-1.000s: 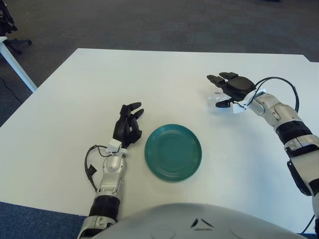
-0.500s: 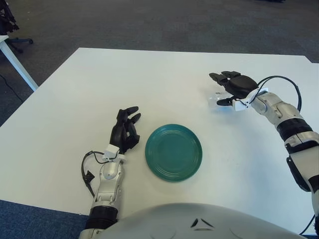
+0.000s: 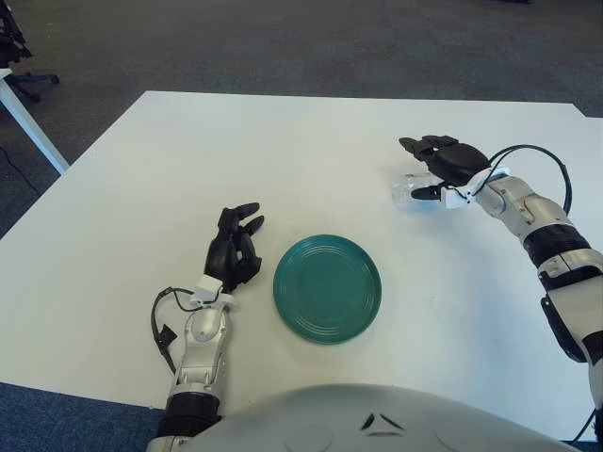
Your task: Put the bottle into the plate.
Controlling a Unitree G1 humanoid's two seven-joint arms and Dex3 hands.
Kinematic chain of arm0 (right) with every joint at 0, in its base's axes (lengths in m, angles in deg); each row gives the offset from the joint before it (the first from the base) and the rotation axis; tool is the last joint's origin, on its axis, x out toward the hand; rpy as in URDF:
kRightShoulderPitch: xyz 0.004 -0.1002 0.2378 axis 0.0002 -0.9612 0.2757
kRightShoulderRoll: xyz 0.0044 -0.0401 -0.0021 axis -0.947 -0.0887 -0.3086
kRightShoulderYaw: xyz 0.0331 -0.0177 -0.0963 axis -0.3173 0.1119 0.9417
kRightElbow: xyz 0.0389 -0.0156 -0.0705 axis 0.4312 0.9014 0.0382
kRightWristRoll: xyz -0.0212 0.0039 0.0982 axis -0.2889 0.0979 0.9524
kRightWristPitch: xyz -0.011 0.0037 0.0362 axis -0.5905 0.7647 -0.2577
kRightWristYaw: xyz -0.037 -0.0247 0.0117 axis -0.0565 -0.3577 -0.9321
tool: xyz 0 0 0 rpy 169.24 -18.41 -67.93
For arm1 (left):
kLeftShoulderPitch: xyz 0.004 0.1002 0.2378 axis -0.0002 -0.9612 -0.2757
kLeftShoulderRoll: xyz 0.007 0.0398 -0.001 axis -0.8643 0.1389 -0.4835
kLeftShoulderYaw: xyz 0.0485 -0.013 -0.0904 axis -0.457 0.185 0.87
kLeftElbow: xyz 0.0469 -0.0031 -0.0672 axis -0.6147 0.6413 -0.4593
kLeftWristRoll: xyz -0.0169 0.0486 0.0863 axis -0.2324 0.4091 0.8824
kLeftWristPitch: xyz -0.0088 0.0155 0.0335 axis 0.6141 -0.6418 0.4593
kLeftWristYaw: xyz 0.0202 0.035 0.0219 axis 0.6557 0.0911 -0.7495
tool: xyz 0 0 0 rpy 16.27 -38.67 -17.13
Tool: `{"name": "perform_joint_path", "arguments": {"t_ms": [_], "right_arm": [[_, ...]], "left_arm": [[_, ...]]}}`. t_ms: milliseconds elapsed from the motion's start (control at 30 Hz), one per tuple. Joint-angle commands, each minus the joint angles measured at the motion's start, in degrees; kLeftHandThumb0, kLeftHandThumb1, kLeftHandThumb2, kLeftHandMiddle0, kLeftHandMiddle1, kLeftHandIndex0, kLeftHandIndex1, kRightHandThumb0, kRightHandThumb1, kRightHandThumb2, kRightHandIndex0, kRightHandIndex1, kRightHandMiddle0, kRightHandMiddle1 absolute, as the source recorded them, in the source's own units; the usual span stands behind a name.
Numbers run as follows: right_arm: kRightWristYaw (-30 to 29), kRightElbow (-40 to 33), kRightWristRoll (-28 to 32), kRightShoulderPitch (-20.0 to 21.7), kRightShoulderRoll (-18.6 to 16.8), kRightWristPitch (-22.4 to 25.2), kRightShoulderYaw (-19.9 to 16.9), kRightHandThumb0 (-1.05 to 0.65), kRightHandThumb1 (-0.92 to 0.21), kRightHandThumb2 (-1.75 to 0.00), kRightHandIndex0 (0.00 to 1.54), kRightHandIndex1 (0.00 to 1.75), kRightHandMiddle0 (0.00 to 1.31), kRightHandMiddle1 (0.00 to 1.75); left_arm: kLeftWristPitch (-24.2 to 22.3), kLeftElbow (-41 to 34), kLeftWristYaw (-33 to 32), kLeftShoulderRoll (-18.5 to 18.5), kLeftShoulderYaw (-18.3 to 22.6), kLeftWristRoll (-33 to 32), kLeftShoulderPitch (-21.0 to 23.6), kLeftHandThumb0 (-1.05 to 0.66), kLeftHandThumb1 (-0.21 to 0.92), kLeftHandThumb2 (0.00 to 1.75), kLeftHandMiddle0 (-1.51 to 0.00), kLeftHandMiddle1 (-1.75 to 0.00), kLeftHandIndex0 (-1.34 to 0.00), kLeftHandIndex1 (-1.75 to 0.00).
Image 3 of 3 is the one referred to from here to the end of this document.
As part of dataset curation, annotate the thin black floor cable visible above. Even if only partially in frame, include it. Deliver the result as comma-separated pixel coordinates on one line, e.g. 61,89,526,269
0,146,46,192

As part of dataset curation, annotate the green round plate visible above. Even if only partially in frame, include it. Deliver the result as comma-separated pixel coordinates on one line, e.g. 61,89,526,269
272,234,383,347

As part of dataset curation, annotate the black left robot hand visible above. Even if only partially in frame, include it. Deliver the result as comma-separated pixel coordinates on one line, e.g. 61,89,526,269
204,202,266,294

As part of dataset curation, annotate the white table leg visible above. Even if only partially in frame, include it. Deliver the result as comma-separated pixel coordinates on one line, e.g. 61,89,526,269
0,68,71,176

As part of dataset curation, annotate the thin black body cable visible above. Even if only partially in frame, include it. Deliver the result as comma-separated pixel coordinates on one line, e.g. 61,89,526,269
574,407,597,443

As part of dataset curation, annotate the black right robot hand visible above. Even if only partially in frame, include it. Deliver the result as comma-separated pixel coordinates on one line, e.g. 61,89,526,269
398,135,492,202

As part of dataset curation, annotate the grey robot torso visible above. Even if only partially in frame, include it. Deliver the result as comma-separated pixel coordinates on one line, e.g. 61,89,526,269
186,383,583,452

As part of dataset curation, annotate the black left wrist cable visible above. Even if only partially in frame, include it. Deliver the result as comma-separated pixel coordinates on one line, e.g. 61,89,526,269
150,286,222,378

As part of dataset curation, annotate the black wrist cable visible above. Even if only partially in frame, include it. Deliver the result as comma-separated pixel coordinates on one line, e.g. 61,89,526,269
473,144,574,213
150,286,222,378

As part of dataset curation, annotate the clear bottle with blue cap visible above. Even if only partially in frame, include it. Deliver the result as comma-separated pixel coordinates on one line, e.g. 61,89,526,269
390,171,447,208

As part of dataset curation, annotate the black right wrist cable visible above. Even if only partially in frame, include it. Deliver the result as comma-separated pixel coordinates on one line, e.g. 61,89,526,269
473,144,574,213

